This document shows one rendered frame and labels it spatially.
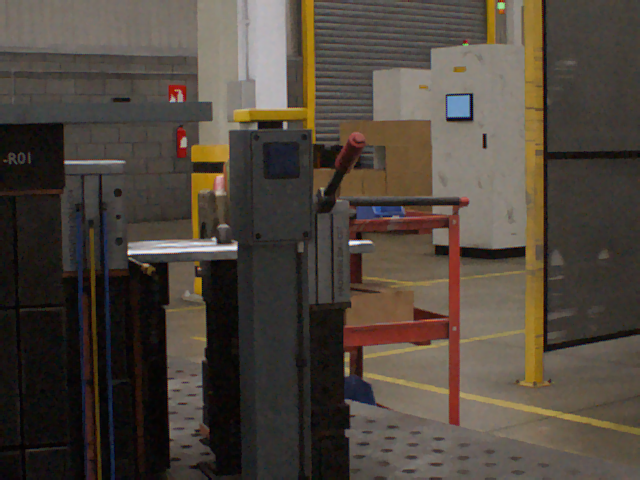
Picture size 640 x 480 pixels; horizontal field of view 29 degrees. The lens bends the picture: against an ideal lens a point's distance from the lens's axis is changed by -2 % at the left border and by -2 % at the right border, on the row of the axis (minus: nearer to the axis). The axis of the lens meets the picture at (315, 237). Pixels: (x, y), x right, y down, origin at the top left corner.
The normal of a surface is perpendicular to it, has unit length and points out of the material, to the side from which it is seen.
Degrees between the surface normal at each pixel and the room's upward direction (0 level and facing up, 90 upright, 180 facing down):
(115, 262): 90
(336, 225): 90
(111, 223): 90
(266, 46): 90
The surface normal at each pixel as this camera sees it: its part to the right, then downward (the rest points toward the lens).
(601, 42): 0.62, 0.04
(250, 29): -0.79, 0.06
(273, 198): 0.33, 0.07
